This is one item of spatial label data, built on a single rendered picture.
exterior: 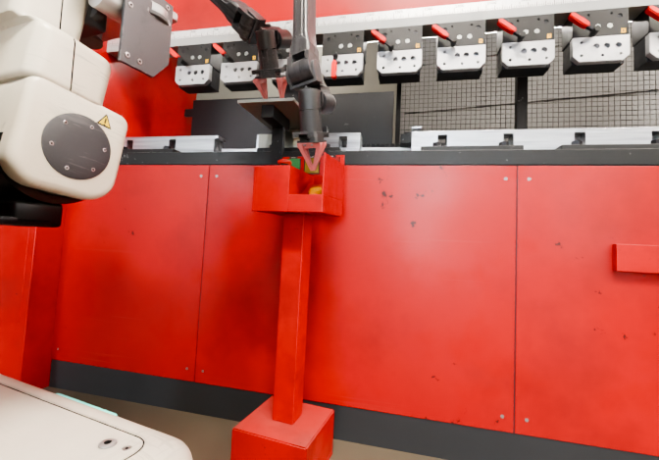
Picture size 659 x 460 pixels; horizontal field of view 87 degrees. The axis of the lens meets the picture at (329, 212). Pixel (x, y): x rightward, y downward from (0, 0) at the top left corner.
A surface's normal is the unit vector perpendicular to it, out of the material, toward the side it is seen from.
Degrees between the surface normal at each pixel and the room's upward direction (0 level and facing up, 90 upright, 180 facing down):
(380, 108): 90
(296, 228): 90
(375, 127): 90
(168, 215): 90
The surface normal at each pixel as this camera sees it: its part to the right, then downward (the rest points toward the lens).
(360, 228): -0.22, -0.07
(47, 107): 0.92, 0.02
